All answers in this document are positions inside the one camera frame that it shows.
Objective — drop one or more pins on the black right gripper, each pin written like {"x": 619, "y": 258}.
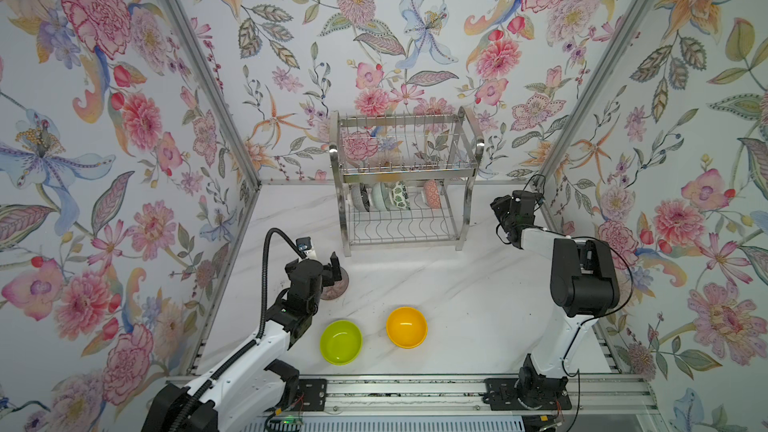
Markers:
{"x": 503, "y": 204}

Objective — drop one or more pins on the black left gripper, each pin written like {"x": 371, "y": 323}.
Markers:
{"x": 327, "y": 272}

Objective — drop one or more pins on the dark patterned bowl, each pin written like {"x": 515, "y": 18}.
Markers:
{"x": 359, "y": 197}

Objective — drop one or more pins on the pale green bowl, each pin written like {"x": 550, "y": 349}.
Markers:
{"x": 378, "y": 197}

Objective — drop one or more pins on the black white floral bowl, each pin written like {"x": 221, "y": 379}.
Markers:
{"x": 431, "y": 194}

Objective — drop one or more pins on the green leaf pattern bowl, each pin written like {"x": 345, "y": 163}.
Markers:
{"x": 398, "y": 195}

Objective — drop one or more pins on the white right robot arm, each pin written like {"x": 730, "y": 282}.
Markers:
{"x": 583, "y": 283}

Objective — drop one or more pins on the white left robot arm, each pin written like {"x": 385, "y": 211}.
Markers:
{"x": 253, "y": 379}

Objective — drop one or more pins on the stainless steel dish rack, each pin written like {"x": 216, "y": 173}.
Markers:
{"x": 448, "y": 148}

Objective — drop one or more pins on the pink striped bowl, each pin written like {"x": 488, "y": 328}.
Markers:
{"x": 337, "y": 289}

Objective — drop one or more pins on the lime green bowl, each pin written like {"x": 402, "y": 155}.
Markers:
{"x": 341, "y": 342}

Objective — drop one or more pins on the yellow bowl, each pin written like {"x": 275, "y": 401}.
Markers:
{"x": 406, "y": 327}

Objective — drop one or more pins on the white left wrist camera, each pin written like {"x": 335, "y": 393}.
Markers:
{"x": 306, "y": 246}

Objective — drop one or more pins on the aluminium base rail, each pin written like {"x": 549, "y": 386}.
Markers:
{"x": 472, "y": 394}

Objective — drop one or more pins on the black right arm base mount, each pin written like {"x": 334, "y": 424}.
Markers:
{"x": 532, "y": 389}

